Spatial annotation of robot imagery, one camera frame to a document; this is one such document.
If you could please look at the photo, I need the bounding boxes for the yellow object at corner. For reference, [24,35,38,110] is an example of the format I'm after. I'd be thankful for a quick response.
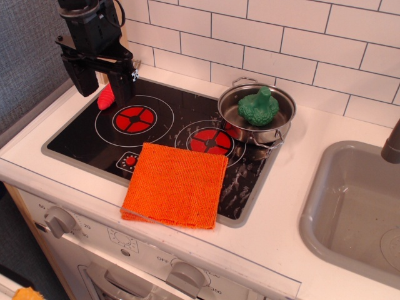
[12,287,44,300]

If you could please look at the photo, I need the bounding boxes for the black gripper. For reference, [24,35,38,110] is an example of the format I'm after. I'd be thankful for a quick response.
[57,12,136,107]

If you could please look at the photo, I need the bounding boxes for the red handled metal spatula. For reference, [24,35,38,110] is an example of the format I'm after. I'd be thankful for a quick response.
[97,59,141,111]

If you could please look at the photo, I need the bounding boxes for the silver metal pot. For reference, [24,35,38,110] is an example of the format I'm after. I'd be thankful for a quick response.
[217,79,296,149]

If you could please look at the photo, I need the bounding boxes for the grey left oven knob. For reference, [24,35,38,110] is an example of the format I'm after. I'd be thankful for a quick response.
[44,206,76,239]

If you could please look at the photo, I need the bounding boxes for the black toy stove top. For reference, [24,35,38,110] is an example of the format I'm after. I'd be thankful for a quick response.
[42,79,278,228]

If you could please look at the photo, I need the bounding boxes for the orange cloth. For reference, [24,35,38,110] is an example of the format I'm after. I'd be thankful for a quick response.
[120,143,228,229]

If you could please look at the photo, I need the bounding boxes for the grey plastic sink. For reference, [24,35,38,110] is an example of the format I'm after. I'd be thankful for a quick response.
[299,141,399,289]

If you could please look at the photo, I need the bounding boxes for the grey oven knob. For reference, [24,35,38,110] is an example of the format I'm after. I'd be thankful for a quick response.
[44,206,76,239]
[166,262,206,299]

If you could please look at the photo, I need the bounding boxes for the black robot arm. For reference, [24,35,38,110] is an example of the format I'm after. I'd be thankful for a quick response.
[56,1,137,106]

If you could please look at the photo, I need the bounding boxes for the grey faucet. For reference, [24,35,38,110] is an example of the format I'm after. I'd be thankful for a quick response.
[381,120,400,164]

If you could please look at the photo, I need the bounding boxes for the green toy broccoli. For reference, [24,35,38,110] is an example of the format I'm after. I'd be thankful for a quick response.
[237,86,279,127]

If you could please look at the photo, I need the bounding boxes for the grey right oven knob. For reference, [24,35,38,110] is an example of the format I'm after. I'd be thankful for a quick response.
[166,262,206,299]

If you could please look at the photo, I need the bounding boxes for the oven door handle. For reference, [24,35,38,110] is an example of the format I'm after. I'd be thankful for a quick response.
[79,262,176,299]

